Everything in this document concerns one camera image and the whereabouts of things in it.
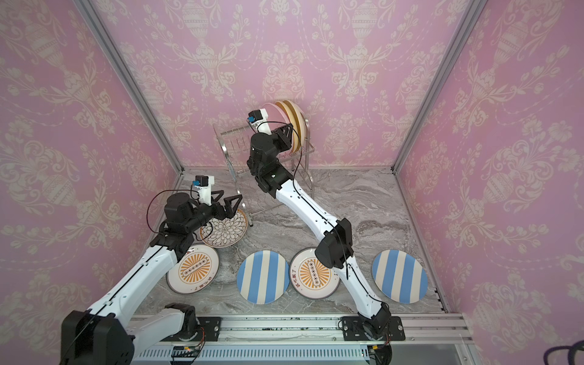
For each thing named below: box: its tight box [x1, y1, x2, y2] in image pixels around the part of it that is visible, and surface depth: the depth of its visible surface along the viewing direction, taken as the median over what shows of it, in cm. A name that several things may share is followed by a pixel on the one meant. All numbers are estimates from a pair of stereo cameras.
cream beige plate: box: [282, 100, 307, 153], surface depth 79 cm
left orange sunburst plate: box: [165, 244, 219, 295], surface depth 87 cm
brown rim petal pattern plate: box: [199, 209, 249, 249], surface depth 97 cm
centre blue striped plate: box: [236, 250, 290, 305], surface depth 87 cm
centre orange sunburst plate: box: [288, 247, 342, 300], surface depth 86 cm
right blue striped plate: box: [371, 249, 429, 305], surface depth 87 cm
